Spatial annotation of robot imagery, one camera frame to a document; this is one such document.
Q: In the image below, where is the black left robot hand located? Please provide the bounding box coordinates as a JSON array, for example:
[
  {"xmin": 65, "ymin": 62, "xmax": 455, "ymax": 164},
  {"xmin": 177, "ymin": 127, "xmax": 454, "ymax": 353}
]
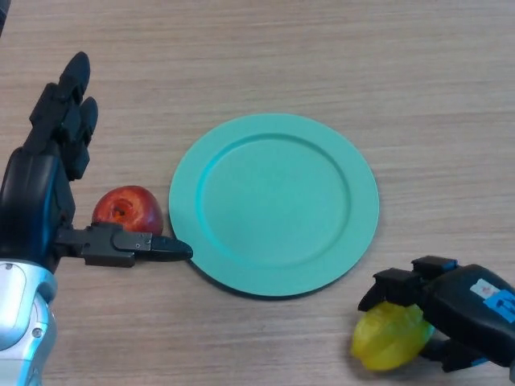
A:
[{"xmin": 0, "ymin": 51, "xmax": 194, "ymax": 275}]

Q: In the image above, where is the red apple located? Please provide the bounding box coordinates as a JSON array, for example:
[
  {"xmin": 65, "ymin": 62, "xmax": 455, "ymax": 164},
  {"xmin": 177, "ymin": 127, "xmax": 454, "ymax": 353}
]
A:
[{"xmin": 91, "ymin": 184, "xmax": 164, "ymax": 236}]

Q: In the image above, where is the dark blurred object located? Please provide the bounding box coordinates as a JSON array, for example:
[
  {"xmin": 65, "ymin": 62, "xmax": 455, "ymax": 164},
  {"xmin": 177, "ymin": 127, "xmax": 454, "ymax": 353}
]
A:
[{"xmin": 0, "ymin": 0, "xmax": 11, "ymax": 37}]

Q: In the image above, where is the yellow starfruit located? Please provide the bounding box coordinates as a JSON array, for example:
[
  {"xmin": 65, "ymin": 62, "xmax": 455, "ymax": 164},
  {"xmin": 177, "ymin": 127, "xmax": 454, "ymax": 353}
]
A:
[{"xmin": 349, "ymin": 301, "xmax": 435, "ymax": 372}]

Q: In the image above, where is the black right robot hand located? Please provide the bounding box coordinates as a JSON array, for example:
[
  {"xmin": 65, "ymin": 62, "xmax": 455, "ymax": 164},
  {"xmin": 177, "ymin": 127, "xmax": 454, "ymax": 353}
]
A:
[{"xmin": 357, "ymin": 255, "xmax": 515, "ymax": 374}]

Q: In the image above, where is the green round plate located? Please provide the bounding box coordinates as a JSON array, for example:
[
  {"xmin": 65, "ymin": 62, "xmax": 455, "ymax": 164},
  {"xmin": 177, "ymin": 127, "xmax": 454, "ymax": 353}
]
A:
[{"xmin": 168, "ymin": 113, "xmax": 381, "ymax": 301}]

